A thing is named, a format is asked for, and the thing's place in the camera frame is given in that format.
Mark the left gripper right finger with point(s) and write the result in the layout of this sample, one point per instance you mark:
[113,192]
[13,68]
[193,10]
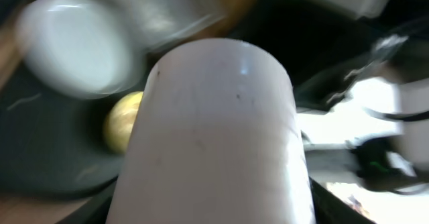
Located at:
[331,210]

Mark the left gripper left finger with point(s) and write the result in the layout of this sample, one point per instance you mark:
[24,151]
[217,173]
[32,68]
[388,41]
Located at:
[95,211]

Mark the yellow plastic bowl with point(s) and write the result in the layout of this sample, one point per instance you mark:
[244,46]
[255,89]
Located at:
[119,122]

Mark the pink plastic cup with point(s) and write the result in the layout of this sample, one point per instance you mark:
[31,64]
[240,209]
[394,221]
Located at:
[215,141]

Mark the grey round plate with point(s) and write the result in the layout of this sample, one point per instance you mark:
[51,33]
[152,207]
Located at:
[80,48]

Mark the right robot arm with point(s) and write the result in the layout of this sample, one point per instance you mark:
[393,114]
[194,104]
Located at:
[365,119]

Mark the clear plastic waste bin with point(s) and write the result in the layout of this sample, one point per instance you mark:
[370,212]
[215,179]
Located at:
[159,23]

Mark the round black serving tray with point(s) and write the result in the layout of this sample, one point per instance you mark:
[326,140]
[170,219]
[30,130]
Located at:
[52,145]

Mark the black rectangular tray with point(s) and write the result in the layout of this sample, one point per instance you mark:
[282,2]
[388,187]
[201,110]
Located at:
[315,45]

